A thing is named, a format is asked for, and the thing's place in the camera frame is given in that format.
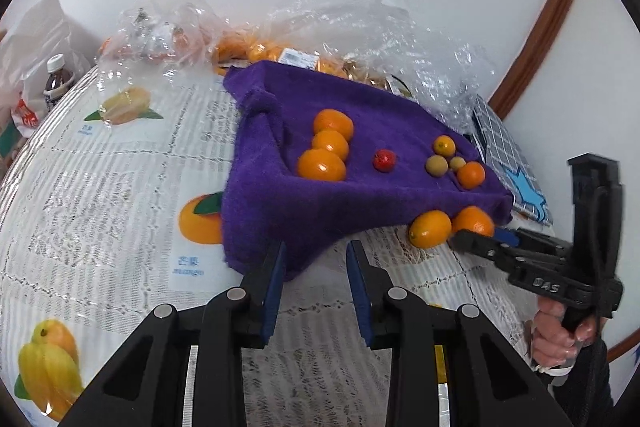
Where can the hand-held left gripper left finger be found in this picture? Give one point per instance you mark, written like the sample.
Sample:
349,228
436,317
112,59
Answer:
272,302

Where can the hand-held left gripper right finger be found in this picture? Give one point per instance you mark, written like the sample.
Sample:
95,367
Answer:
359,302

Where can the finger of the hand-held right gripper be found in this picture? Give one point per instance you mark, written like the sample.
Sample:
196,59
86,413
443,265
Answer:
480,247
535,243

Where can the large round orange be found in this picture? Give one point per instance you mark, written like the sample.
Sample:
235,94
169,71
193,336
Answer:
472,219
333,122
321,165
331,145

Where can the oval orange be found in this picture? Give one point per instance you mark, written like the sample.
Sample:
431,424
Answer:
430,229

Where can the small orange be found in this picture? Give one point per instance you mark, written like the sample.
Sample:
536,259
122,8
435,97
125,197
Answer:
471,175

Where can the tiny pale longan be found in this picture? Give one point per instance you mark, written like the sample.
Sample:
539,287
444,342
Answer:
457,163

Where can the pale yellow longan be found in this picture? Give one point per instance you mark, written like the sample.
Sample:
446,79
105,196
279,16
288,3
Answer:
436,166

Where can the small kumquat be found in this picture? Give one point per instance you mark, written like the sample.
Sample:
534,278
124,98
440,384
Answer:
443,145

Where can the red strawberry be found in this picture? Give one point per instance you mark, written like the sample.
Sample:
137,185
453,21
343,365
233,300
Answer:
384,160

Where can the person's right forearm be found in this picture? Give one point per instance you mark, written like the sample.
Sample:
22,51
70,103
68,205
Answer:
582,394

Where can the person's right hand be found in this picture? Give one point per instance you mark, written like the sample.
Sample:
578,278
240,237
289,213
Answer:
547,337

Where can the purple towel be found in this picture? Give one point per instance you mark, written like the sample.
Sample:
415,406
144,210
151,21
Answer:
300,217

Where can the blue checkered pouch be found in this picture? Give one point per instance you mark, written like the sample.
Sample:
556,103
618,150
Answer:
510,152

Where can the fruit print lace tablecloth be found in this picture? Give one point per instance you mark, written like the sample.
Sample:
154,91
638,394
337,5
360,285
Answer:
125,187

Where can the white price label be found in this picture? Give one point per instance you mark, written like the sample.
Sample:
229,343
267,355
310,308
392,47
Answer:
299,58

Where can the pile of bagged oranges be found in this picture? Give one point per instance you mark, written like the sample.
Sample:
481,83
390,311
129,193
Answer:
260,52

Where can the large clear plastic bag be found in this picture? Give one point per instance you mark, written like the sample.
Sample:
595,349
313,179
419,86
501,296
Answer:
360,22

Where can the small clear plastic bag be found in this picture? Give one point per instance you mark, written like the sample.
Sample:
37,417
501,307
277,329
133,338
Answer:
160,27

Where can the dark drink bottle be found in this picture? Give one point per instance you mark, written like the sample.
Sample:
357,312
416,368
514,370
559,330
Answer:
56,82

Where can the white plastic bag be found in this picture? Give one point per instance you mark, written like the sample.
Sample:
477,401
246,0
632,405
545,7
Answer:
40,37

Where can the brown wooden door frame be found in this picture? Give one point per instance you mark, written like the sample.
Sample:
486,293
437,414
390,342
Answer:
550,27

